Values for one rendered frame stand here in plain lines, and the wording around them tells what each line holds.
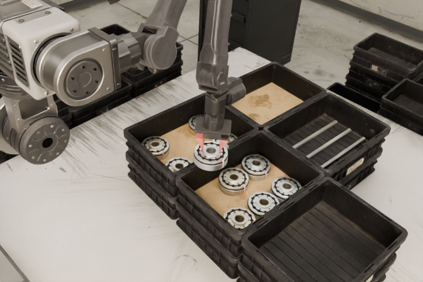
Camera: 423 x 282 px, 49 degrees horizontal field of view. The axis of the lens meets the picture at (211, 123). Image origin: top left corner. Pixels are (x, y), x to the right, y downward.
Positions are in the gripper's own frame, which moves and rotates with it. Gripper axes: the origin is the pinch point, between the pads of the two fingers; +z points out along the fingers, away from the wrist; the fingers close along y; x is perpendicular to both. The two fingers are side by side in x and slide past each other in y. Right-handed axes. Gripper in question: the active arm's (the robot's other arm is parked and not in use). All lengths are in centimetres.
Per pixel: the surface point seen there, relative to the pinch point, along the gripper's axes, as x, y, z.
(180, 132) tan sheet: -34.1, 12.8, 22.3
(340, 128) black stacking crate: -46, -50, 21
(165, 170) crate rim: -2.4, 14.1, 12.9
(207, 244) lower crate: 11.8, -1.6, 29.7
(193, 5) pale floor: -339, 36, 101
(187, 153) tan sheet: -22.5, 9.0, 22.4
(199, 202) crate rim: 9.7, 1.9, 13.1
